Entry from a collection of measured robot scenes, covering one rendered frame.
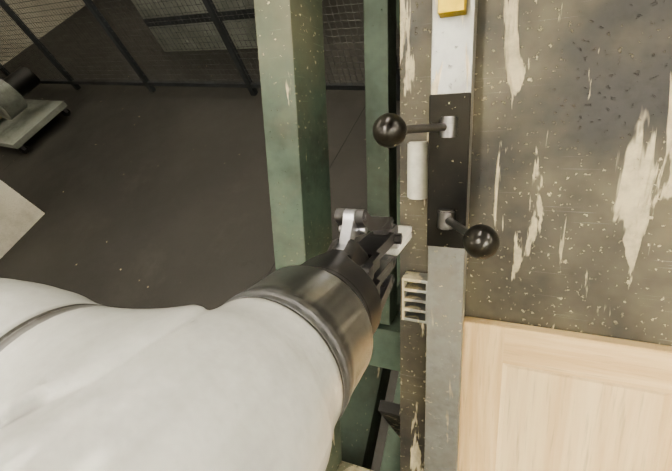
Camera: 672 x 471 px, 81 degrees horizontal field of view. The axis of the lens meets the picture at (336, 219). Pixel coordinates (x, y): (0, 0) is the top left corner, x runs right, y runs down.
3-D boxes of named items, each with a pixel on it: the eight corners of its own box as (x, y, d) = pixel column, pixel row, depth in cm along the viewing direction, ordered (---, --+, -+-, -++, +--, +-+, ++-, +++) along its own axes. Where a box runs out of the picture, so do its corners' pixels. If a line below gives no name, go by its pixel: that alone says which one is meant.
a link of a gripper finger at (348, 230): (321, 286, 31) (317, 220, 29) (345, 262, 35) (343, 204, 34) (350, 290, 30) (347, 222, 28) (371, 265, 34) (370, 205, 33)
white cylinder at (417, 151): (410, 141, 57) (409, 195, 59) (405, 142, 54) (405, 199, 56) (431, 140, 56) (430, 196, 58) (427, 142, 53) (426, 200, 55)
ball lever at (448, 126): (441, 141, 52) (365, 148, 45) (442, 111, 52) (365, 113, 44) (466, 141, 49) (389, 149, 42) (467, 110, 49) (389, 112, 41)
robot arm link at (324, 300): (213, 420, 25) (265, 366, 30) (348, 463, 21) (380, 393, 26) (194, 284, 23) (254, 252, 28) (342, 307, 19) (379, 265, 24)
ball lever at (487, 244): (429, 231, 54) (470, 265, 41) (429, 204, 53) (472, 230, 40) (456, 229, 54) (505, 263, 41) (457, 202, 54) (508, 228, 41)
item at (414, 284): (406, 311, 64) (401, 320, 61) (406, 270, 62) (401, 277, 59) (431, 315, 62) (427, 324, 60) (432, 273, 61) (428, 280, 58)
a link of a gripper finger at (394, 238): (323, 281, 33) (322, 265, 32) (366, 239, 43) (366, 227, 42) (368, 287, 31) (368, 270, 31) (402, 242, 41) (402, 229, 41)
